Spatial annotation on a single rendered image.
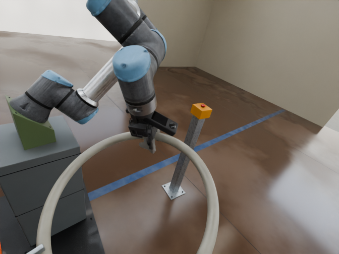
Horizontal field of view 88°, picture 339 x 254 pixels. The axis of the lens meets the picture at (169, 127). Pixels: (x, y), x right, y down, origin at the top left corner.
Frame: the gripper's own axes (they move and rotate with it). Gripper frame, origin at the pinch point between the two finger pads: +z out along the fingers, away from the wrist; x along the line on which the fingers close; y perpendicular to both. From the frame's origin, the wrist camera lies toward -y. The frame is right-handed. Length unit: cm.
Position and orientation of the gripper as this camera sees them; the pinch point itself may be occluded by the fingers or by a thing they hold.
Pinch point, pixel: (157, 145)
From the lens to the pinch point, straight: 68.8
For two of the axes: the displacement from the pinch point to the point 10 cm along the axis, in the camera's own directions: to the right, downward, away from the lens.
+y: -9.7, -1.5, 2.1
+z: 0.6, 6.5, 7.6
